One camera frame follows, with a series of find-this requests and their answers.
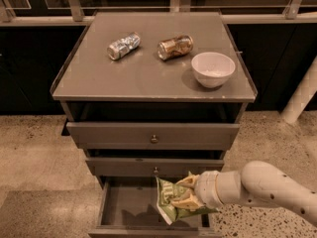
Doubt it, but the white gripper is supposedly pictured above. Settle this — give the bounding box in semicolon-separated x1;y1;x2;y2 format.
171;171;223;211

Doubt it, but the green jalapeno chip bag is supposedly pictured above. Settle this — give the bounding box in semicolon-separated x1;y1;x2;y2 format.
157;178;218;225

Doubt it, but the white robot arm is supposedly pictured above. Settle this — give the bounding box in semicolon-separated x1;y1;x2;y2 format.
171;161;317;226

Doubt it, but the brass top drawer knob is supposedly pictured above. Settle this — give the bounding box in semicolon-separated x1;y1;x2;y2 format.
151;135;159;144

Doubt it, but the middle grey drawer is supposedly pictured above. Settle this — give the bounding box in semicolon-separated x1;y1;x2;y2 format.
86;158;224;178

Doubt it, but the grey drawer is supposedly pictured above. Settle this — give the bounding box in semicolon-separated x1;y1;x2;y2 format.
86;158;224;178
66;122;240;150
88;177;222;238

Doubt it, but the bottom grey drawer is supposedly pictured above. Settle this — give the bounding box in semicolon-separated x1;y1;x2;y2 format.
88;177;222;238

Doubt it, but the grey drawer cabinet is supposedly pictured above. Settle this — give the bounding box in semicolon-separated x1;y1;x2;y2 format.
50;11;259;238

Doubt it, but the top grey drawer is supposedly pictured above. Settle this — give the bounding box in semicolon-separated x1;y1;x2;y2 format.
66;122;240;150

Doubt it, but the white ceramic bowl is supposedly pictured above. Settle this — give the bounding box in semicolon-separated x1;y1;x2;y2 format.
191;52;236;88

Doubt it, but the brown gold soda can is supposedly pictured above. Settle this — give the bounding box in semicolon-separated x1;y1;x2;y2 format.
158;35;193;60

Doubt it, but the silver blue soda can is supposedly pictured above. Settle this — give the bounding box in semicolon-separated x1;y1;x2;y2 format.
107;32;141;60

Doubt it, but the metal railing frame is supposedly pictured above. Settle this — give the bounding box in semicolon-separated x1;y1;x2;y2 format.
0;0;317;26

